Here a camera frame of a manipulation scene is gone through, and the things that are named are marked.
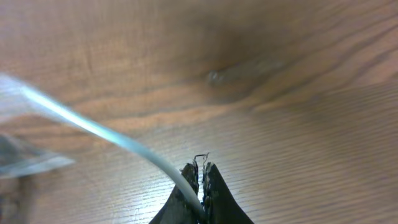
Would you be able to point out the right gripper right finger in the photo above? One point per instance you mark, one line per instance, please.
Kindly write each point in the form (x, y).
(219, 203)

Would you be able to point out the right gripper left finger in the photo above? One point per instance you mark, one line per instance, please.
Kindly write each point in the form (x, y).
(177, 210)

